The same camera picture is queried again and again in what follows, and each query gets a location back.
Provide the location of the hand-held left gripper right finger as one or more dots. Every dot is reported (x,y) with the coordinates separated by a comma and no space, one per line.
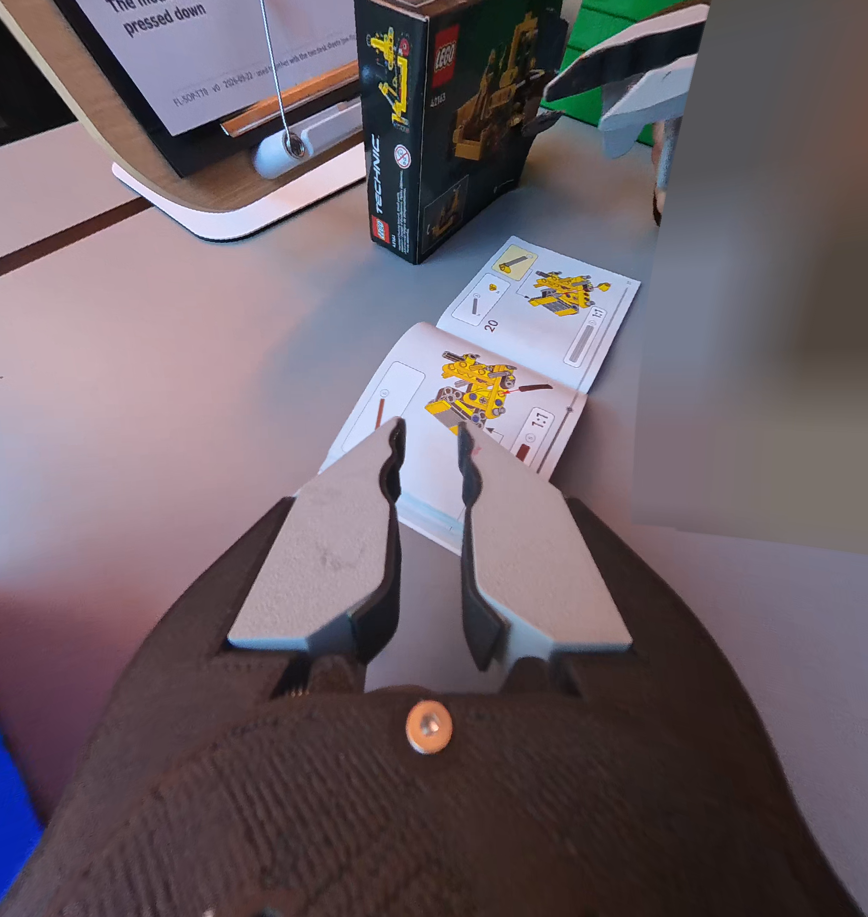
(541,573)

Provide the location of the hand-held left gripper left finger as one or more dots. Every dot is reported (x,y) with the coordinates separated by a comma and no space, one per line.
(319,559)

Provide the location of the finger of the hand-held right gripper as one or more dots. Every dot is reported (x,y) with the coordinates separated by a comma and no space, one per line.
(649,100)
(641,36)

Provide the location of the black lego set box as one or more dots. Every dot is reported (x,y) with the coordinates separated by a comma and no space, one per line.
(434,179)

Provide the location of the lego instruction booklet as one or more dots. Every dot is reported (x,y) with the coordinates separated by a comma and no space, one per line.
(598,315)

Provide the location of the white page holder peg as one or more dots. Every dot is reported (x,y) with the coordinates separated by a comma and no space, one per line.
(312,140)

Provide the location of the wooden document stand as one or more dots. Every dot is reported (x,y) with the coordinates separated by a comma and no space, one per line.
(161,186)

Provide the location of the printed instruction sheet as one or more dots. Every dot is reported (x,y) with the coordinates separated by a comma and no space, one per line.
(211,71)

